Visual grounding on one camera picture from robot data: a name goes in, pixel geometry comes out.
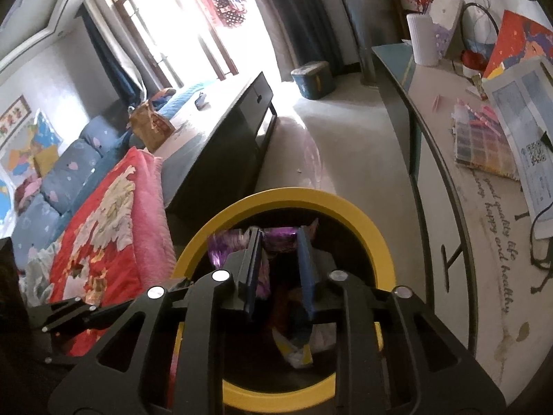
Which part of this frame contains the light printed cloth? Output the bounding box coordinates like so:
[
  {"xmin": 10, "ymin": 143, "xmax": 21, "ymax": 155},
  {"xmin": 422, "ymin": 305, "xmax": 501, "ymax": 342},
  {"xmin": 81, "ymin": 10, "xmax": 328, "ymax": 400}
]
[{"xmin": 19, "ymin": 242, "xmax": 59, "ymax": 307}]

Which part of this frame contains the blue storage box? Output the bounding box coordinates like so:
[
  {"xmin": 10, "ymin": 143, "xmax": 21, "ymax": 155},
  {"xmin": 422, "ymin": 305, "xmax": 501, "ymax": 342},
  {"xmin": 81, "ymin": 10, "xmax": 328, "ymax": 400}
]
[{"xmin": 290, "ymin": 61, "xmax": 334, "ymax": 100}]

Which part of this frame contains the dark coffee table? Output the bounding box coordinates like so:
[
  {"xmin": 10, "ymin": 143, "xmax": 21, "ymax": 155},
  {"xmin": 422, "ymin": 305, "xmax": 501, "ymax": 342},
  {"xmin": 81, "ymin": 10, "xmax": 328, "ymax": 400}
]
[{"xmin": 153, "ymin": 71, "xmax": 279, "ymax": 221}]

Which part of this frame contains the light blue cloth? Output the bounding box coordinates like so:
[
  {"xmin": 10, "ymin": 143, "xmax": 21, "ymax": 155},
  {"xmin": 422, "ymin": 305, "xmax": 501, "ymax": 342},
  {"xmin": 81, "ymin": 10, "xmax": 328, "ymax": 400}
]
[{"xmin": 162, "ymin": 80, "xmax": 217, "ymax": 117}]

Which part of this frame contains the yellow white snack bag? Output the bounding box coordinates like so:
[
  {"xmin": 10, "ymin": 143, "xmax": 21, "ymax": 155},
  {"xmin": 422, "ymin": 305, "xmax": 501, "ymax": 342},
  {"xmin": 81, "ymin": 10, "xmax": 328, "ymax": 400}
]
[{"xmin": 272, "ymin": 329, "xmax": 314, "ymax": 368}]

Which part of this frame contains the colourful country map poster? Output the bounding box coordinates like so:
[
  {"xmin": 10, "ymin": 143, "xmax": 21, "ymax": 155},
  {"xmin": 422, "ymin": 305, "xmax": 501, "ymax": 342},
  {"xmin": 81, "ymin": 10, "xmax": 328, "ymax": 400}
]
[{"xmin": 0, "ymin": 110, "xmax": 63, "ymax": 174}]

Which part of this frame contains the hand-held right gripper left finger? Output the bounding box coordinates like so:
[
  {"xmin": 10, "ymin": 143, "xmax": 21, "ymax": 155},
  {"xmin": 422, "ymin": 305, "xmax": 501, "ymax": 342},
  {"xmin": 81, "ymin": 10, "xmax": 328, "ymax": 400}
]
[{"xmin": 48, "ymin": 227, "xmax": 265, "ymax": 415}]

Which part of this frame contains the colour swatch book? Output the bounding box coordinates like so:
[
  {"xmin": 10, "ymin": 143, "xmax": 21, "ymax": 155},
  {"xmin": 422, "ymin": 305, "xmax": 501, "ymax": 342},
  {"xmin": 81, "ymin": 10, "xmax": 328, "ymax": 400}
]
[{"xmin": 451, "ymin": 114, "xmax": 521, "ymax": 181}]

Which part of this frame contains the yellow pillow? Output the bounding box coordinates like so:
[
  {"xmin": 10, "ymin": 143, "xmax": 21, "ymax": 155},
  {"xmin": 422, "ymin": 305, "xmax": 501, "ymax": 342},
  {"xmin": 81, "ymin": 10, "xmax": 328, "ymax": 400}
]
[{"xmin": 34, "ymin": 145, "xmax": 59, "ymax": 176}]

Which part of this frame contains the blue curtain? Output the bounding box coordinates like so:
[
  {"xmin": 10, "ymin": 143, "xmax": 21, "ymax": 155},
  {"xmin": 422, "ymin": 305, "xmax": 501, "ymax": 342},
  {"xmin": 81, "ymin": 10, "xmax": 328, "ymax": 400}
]
[{"xmin": 82, "ymin": 4, "xmax": 145, "ymax": 104}]

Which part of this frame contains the black cable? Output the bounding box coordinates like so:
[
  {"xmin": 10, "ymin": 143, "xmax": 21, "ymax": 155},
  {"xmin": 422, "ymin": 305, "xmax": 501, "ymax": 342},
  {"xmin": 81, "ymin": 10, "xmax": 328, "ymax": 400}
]
[{"xmin": 529, "ymin": 121, "xmax": 553, "ymax": 277}]

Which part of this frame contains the basket with black handle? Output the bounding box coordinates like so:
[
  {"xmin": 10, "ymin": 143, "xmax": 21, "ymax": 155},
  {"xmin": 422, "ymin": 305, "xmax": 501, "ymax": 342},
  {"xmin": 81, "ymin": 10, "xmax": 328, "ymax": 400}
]
[{"xmin": 460, "ymin": 2, "xmax": 502, "ymax": 72}]

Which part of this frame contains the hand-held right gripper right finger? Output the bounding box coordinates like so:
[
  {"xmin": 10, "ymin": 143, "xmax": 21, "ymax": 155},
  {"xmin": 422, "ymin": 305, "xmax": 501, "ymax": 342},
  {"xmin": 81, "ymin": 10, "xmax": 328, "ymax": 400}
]
[{"xmin": 297, "ymin": 225, "xmax": 505, "ymax": 415}]

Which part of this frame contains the pink clothes heap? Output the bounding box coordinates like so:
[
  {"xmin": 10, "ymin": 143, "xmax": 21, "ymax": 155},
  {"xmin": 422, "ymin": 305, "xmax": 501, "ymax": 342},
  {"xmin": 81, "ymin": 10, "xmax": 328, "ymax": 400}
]
[{"xmin": 15, "ymin": 177, "xmax": 41, "ymax": 208}]

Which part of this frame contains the brown paper bag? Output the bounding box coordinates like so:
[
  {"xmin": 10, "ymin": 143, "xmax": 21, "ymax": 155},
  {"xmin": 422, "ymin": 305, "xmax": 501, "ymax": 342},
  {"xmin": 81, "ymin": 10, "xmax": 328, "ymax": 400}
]
[{"xmin": 130, "ymin": 99, "xmax": 176, "ymax": 152}]

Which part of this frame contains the table with printed cover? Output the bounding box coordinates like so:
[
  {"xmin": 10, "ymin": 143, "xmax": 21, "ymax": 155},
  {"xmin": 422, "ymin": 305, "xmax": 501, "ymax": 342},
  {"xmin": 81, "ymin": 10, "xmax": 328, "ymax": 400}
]
[{"xmin": 372, "ymin": 0, "xmax": 553, "ymax": 407}]

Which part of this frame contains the white ribbed vase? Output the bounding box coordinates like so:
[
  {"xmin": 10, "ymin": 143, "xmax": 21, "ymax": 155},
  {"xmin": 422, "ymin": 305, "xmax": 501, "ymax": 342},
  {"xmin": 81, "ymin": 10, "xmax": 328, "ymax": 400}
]
[{"xmin": 406, "ymin": 13, "xmax": 443, "ymax": 67}]

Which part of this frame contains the purple snack wrapper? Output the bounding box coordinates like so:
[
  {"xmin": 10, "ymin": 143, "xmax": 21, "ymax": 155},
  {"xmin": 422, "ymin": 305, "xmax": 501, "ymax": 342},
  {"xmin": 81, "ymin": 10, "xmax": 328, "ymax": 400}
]
[{"xmin": 207, "ymin": 218, "xmax": 320, "ymax": 301}]

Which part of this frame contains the animal picture strip poster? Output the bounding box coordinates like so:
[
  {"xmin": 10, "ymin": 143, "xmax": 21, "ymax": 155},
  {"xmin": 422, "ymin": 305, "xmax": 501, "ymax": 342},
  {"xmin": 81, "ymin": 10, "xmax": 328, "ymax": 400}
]
[{"xmin": 0, "ymin": 95, "xmax": 33, "ymax": 148}]

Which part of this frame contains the world map poster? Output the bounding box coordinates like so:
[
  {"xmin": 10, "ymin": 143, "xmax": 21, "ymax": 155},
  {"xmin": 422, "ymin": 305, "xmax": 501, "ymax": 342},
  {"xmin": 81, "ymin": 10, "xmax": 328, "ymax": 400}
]
[{"xmin": 0, "ymin": 177, "xmax": 13, "ymax": 225}]

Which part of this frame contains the blue sofa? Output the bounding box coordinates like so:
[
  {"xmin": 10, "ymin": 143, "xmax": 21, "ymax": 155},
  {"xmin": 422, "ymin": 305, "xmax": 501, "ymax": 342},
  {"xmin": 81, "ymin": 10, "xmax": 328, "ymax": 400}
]
[{"xmin": 9, "ymin": 114, "xmax": 148, "ymax": 269}]

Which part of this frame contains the large printed paper sheet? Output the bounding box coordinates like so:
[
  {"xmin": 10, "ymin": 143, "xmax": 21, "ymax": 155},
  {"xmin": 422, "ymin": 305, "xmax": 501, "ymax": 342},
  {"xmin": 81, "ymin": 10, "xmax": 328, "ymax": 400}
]
[{"xmin": 481, "ymin": 56, "xmax": 553, "ymax": 240}]

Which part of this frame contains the dark curtain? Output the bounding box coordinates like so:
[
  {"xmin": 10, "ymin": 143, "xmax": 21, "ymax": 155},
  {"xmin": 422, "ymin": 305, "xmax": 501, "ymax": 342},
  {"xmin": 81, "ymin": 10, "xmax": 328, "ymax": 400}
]
[{"xmin": 251, "ymin": 0, "xmax": 368, "ymax": 83}]

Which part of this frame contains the red picture book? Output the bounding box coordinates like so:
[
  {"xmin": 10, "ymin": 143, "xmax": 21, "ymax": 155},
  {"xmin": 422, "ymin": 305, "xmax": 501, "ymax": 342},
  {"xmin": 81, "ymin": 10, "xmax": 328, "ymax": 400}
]
[{"xmin": 483, "ymin": 9, "xmax": 553, "ymax": 81}]

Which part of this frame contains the grey gift bag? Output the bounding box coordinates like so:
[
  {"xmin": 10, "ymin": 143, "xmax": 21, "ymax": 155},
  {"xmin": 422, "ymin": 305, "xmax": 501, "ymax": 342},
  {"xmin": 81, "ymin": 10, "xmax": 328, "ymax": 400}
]
[{"xmin": 432, "ymin": 0, "xmax": 465, "ymax": 59}]

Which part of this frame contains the brown window frame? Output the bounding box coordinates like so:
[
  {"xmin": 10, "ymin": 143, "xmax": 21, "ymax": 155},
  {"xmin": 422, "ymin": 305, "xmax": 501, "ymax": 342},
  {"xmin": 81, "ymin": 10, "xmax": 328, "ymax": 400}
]
[{"xmin": 101, "ymin": 0, "xmax": 240, "ymax": 89}]

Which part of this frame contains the yellow rimmed black bin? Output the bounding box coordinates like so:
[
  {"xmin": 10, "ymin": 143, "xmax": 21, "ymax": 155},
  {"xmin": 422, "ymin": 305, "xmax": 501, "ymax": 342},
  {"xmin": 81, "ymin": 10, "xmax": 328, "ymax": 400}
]
[{"xmin": 166, "ymin": 188, "xmax": 396, "ymax": 413}]

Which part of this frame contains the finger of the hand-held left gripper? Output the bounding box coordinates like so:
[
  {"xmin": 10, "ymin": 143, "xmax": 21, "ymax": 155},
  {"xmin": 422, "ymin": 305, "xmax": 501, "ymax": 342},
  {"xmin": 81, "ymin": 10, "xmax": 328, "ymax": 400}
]
[{"xmin": 41, "ymin": 295, "xmax": 145, "ymax": 333}]

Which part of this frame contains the blue heart print cushion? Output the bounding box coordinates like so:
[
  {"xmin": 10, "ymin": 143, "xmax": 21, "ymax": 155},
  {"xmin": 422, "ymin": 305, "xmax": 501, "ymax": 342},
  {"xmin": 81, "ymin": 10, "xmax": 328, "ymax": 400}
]
[
  {"xmin": 11, "ymin": 192, "xmax": 61, "ymax": 264},
  {"xmin": 80, "ymin": 117, "xmax": 124, "ymax": 148},
  {"xmin": 39, "ymin": 138, "xmax": 102, "ymax": 202}
]

